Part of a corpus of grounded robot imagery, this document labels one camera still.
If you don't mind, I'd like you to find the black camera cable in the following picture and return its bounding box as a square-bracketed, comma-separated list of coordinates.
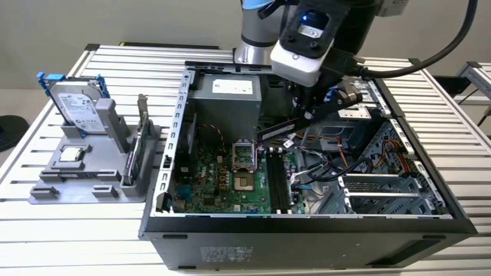
[325, 0, 479, 80]

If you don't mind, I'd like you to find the blue expansion slot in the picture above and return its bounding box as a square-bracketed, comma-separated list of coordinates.
[176, 185, 192, 202]

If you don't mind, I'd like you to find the CPU socket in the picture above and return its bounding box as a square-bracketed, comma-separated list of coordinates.
[232, 171, 257, 193]

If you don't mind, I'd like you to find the black cable bundle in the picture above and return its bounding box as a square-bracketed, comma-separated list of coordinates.
[300, 149, 370, 183]

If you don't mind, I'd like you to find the long dark RAM stick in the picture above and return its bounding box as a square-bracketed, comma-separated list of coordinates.
[254, 118, 298, 142]
[42, 171, 116, 178]

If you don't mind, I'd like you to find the hard disk in blue carrier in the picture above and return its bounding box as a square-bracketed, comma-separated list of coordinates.
[36, 73, 112, 139]

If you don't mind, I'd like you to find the silver CPU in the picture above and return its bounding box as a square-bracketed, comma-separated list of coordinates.
[57, 148, 84, 164]

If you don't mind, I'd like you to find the orange red wire bundle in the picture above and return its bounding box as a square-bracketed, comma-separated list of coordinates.
[373, 139, 415, 177]

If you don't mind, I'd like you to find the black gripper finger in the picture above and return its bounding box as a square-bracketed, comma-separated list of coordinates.
[292, 83, 364, 133]
[289, 84, 326, 120]

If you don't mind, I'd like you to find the grey power supply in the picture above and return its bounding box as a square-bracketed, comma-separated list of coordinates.
[189, 73, 264, 141]

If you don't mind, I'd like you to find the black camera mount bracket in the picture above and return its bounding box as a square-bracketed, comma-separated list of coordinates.
[278, 7, 342, 60]

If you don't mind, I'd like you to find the graphics card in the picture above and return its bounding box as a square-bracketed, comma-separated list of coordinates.
[121, 94, 154, 187]

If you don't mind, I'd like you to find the black round stand base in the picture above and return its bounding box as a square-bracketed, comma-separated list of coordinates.
[0, 114, 30, 152]

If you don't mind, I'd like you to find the green motherboard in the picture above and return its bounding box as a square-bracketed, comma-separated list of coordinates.
[170, 123, 308, 215]

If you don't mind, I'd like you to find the red black twisted wire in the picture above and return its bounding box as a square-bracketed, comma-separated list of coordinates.
[196, 124, 226, 154]

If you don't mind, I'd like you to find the black RAM slot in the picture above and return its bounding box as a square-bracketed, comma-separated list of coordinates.
[274, 148, 288, 215]
[278, 148, 293, 215]
[266, 148, 278, 215]
[269, 148, 284, 215]

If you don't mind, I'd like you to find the black PC case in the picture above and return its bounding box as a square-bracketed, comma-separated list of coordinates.
[137, 60, 479, 273]

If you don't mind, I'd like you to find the black blue plastic tab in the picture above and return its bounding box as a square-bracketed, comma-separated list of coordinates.
[154, 192, 172, 213]

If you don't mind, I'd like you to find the grey metal drive cage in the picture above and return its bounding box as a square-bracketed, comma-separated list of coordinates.
[294, 76, 392, 150]

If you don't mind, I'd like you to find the metal socket cover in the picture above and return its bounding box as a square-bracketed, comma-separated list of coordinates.
[232, 139, 257, 173]

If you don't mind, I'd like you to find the silver disk bay cage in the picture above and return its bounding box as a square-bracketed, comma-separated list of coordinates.
[317, 172, 452, 216]

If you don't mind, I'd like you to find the grey parts rack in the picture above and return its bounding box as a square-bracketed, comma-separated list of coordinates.
[26, 113, 161, 206]

